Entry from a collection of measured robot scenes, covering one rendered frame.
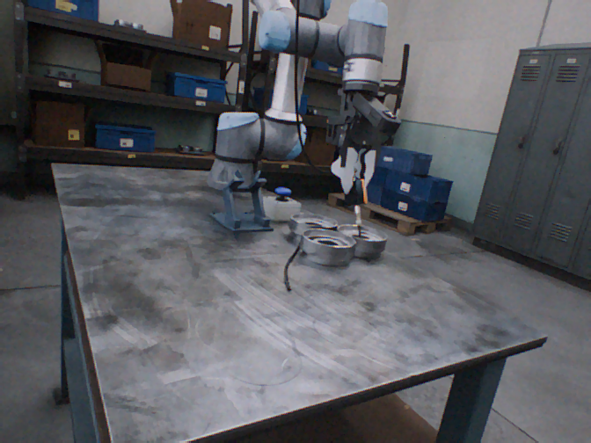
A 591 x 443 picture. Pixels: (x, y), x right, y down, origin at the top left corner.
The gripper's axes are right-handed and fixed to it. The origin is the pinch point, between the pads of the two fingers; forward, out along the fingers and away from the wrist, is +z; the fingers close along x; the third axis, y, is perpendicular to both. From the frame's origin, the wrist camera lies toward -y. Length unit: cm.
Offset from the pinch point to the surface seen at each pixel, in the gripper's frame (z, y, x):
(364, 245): 11.0, -3.8, -0.6
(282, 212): 8.0, 21.3, 4.3
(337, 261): 13.3, -6.0, 7.4
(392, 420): 40.8, -16.1, -1.2
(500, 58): -134, 232, -363
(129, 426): 19, -33, 47
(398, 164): -13, 270, -272
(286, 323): 16.8, -21.7, 26.5
